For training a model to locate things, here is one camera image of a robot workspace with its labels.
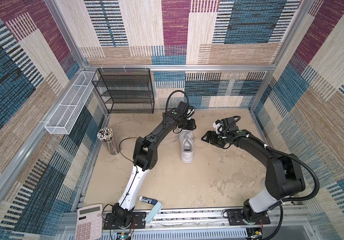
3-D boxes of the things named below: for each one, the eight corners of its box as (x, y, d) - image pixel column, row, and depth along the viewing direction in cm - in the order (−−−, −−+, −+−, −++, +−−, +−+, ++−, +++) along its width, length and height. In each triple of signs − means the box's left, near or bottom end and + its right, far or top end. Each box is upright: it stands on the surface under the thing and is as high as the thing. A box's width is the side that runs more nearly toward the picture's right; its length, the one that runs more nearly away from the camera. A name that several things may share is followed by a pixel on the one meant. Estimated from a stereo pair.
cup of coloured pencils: (107, 155, 99) (95, 138, 84) (110, 145, 103) (99, 127, 89) (119, 155, 98) (110, 138, 84) (122, 145, 103) (113, 127, 89)
